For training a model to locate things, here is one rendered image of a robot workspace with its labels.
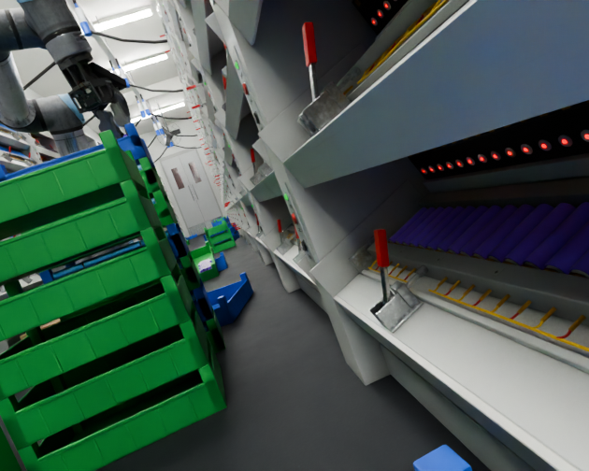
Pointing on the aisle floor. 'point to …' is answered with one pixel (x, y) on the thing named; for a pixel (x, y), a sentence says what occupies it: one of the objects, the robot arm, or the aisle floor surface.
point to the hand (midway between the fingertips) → (126, 135)
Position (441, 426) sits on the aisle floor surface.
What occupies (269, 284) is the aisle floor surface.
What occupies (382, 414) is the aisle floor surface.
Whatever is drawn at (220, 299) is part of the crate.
